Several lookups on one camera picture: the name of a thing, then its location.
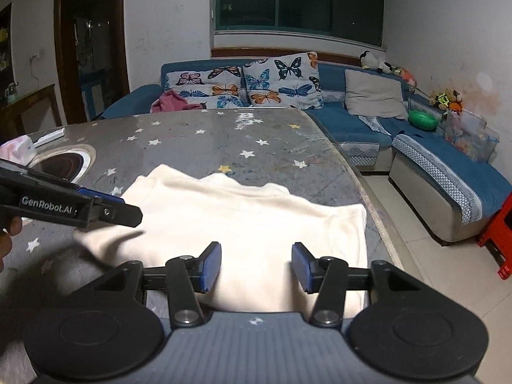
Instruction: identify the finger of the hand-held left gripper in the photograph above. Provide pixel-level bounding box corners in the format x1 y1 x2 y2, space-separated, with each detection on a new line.
87 202 143 228
78 188 123 204

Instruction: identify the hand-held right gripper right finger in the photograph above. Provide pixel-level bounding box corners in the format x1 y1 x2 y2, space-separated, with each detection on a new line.
291 242 429 327

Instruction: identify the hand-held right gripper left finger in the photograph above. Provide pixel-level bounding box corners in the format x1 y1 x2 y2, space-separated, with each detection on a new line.
86 242 222 327

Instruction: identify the cream fleece garment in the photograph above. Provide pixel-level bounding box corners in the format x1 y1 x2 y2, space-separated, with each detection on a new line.
74 164 369 313

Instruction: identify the person's left hand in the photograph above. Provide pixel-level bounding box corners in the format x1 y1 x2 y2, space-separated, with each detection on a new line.
0 216 23 273

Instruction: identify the round black induction cooktop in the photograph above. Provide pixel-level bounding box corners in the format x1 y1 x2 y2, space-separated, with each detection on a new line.
30 144 97 187

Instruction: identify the pink white tissue pack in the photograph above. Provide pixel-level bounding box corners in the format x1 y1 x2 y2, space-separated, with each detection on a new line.
0 135 35 164

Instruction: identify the white remote control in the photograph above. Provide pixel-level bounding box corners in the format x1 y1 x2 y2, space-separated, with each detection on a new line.
32 127 65 147

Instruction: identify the wooden side table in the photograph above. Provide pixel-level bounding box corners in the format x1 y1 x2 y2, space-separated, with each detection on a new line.
0 84 57 140

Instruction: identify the blue low cabinet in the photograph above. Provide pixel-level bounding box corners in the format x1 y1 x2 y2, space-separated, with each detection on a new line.
80 70 107 121

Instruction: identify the grey star print tablecloth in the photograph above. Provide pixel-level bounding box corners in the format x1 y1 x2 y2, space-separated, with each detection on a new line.
0 108 404 384

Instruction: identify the pink cloth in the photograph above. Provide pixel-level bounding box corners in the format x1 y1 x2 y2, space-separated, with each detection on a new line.
150 89 203 114

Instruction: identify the blue corner sofa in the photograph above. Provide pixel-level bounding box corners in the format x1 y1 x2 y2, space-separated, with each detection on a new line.
98 59 512 243

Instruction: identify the butterfly print pillow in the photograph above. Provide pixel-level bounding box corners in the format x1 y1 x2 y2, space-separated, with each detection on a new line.
165 66 243 109
243 52 324 110

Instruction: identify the patterned sofa cover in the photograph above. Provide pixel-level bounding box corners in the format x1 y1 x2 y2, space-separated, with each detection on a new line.
392 134 486 225

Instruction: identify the plain grey pillow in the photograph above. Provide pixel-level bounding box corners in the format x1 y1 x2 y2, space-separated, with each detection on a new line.
345 69 409 121

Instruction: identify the green round bowl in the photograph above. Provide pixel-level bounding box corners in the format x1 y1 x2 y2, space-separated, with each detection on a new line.
408 110 438 131

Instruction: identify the red plastic stool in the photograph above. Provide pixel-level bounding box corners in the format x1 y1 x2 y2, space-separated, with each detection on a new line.
478 192 512 281

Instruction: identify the clear plastic toy box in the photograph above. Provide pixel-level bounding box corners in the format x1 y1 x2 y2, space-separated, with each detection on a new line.
444 110 500 163

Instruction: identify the dark green framed window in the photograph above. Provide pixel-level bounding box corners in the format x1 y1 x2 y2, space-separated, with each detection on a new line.
214 0 387 46

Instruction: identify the dark wooden door frame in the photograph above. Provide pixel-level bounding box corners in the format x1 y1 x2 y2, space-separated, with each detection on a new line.
54 0 131 123

